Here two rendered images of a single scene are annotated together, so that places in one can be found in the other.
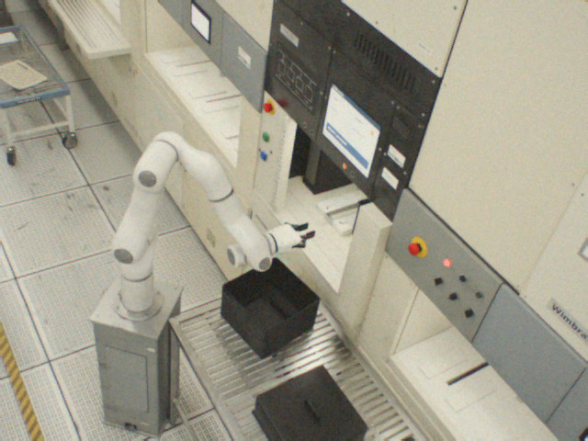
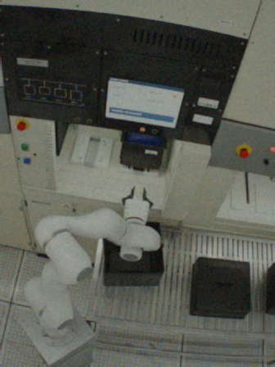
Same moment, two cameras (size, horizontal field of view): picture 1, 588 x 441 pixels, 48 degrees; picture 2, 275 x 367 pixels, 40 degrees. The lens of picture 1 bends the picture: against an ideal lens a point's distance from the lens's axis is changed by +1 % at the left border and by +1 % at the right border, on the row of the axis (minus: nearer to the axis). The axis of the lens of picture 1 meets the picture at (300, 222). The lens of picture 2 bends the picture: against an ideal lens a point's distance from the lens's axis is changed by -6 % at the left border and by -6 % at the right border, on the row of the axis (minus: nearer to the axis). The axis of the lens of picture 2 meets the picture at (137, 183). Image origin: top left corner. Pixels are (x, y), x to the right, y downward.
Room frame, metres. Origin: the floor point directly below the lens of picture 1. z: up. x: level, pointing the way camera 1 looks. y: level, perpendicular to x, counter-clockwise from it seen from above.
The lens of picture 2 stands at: (1.19, 0.79, 2.61)
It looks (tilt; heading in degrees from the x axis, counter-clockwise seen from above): 53 degrees down; 306
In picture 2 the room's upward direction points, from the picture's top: 11 degrees clockwise
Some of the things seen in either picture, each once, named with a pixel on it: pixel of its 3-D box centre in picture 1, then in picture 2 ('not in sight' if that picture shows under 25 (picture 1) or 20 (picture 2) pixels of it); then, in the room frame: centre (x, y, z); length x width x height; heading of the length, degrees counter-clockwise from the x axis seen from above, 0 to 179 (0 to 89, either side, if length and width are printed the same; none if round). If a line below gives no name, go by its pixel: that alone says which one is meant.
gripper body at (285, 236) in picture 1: (282, 239); (136, 213); (1.70, 0.05, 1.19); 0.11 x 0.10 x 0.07; 129
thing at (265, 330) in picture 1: (269, 306); (131, 254); (1.67, 0.06, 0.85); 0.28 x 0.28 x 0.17; 48
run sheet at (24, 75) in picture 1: (18, 73); not in sight; (3.50, 1.92, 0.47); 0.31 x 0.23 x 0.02; 60
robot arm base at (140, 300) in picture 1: (137, 286); (54, 322); (1.65, 0.58, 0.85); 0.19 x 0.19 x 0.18
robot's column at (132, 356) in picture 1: (141, 358); (60, 344); (1.65, 0.58, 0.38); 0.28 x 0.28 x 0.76; 84
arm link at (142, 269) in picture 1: (139, 242); (45, 302); (1.68, 0.58, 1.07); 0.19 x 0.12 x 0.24; 176
